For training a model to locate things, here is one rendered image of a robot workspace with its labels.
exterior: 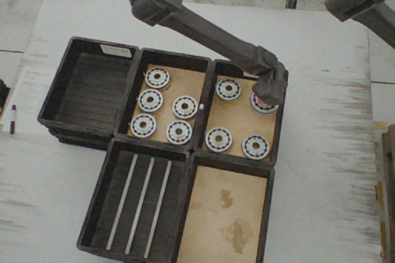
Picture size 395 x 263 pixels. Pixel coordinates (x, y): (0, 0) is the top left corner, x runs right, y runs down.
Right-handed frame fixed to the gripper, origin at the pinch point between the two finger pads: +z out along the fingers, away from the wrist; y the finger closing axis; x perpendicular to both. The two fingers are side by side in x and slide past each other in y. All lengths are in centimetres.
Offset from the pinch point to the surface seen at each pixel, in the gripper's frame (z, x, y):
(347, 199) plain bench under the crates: 34, -42, 12
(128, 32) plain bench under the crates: 38, 78, -17
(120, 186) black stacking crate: 23, 9, -57
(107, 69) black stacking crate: 24, 57, -36
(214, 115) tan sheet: 22.5, 12.4, -12.0
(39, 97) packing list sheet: 38, 70, -67
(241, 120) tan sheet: 22.2, 4.5, -4.9
